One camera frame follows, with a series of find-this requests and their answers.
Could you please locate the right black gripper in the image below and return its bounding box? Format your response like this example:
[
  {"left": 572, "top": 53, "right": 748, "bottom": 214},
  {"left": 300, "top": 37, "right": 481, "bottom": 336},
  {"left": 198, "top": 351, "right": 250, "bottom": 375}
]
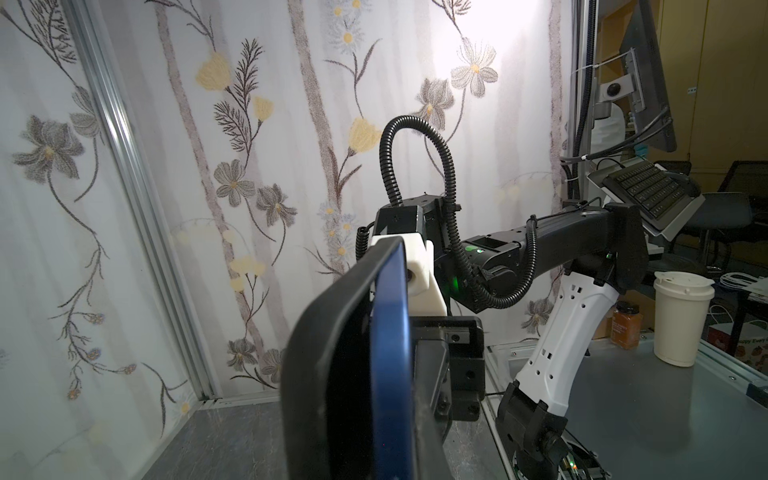
[{"left": 411, "top": 316, "right": 485, "bottom": 479}]

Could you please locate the blue phone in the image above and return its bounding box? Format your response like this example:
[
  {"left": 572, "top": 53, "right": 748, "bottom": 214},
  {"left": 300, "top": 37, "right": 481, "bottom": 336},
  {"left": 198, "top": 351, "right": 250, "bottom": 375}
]
[{"left": 370, "top": 237, "right": 415, "bottom": 479}]

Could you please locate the black phone face down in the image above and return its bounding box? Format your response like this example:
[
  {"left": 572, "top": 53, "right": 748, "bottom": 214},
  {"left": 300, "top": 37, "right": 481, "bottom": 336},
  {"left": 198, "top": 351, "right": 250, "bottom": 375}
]
[{"left": 280, "top": 243, "right": 393, "bottom": 479}]

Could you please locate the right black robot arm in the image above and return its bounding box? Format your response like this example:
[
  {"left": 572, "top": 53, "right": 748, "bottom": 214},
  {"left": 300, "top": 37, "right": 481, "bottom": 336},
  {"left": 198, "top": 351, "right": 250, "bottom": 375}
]
[{"left": 355, "top": 115, "right": 648, "bottom": 479}]

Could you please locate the amber jar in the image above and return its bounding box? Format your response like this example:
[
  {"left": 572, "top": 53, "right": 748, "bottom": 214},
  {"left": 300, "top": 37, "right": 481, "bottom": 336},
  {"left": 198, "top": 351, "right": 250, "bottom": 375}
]
[{"left": 610, "top": 301, "right": 643, "bottom": 350}]

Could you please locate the white paper cup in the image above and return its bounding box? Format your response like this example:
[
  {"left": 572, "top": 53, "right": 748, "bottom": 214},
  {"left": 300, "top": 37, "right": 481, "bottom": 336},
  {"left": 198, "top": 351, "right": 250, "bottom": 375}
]
[{"left": 654, "top": 271, "right": 715, "bottom": 368}]

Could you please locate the black keyboard on tray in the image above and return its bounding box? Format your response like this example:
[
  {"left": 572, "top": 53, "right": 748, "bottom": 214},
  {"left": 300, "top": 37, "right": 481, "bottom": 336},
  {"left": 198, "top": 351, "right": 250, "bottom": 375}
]
[{"left": 588, "top": 157, "right": 705, "bottom": 242}]

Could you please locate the black computer monitor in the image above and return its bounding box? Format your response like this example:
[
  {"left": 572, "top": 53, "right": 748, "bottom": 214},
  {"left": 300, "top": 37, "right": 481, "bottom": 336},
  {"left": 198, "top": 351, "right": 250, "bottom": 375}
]
[{"left": 619, "top": 1, "right": 677, "bottom": 153}]

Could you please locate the black office chair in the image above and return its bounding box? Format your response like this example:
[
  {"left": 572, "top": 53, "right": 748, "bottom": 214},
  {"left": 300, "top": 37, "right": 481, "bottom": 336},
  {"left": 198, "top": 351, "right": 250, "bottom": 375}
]
[{"left": 681, "top": 160, "right": 767, "bottom": 271}]

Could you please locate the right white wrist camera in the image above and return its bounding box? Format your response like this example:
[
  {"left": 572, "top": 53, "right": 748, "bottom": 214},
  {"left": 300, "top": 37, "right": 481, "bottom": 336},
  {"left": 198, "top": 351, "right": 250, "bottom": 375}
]
[{"left": 370, "top": 233, "right": 447, "bottom": 317}]

